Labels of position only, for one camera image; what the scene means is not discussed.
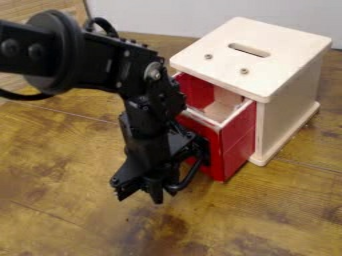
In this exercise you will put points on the black metal drawer handle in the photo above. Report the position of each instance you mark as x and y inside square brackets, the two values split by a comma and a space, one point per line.
[199, 151]

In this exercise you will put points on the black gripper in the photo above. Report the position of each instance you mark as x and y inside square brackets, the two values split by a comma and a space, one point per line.
[150, 169]

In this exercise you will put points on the white wooden box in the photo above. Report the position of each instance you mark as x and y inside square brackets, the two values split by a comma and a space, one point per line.
[270, 64]

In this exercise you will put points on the red drawer front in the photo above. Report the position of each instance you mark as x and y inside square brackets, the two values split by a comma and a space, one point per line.
[222, 116]

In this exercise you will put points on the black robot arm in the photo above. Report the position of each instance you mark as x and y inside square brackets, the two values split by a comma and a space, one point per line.
[61, 56]

